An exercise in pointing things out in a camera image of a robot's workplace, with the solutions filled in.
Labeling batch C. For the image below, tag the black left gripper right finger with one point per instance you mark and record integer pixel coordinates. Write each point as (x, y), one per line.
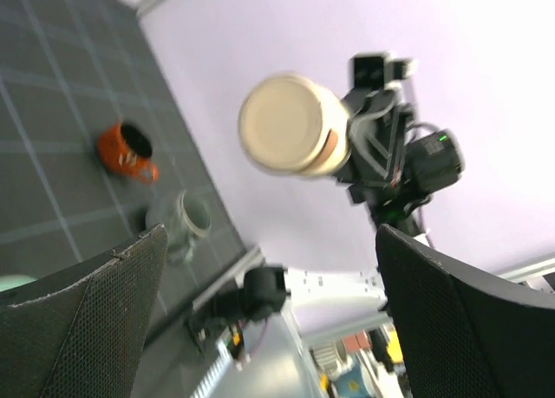
(465, 332)

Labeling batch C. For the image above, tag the orange glazed ceramic mug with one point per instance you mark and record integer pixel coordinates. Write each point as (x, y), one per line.
(124, 149)

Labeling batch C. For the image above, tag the black grid mat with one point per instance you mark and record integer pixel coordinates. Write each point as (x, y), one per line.
(70, 69)

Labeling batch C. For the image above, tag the cream cup with cork band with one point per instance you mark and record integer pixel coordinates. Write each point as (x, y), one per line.
(291, 125)

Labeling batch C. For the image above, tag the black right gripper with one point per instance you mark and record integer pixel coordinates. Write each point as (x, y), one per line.
(392, 157)

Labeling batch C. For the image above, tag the grey ceramic mug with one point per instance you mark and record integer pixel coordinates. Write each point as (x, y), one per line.
(187, 220)

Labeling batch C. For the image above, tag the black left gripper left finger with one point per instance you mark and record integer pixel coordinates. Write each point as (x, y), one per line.
(80, 332)

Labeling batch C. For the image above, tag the mint green mug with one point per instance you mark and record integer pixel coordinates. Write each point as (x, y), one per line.
(13, 281)

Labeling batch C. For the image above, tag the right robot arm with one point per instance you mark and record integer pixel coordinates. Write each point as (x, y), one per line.
(266, 288)

